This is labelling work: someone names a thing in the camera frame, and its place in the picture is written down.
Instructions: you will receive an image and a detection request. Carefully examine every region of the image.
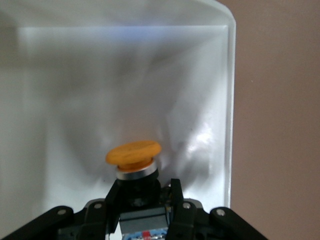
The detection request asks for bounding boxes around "orange push button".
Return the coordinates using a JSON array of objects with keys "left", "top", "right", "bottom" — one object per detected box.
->
[{"left": 105, "top": 140, "right": 173, "bottom": 240}]

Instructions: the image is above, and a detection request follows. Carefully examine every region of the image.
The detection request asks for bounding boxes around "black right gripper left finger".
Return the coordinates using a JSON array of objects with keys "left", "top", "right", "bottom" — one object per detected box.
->
[{"left": 0, "top": 179, "right": 122, "bottom": 240}]

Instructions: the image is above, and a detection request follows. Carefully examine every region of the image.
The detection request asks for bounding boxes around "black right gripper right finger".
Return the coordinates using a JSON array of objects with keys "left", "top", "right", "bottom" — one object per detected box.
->
[{"left": 167, "top": 178, "right": 267, "bottom": 240}]

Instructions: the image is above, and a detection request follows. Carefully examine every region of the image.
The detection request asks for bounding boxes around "white plastic drawer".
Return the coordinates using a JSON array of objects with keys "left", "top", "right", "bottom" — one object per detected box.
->
[{"left": 0, "top": 0, "right": 237, "bottom": 240}]

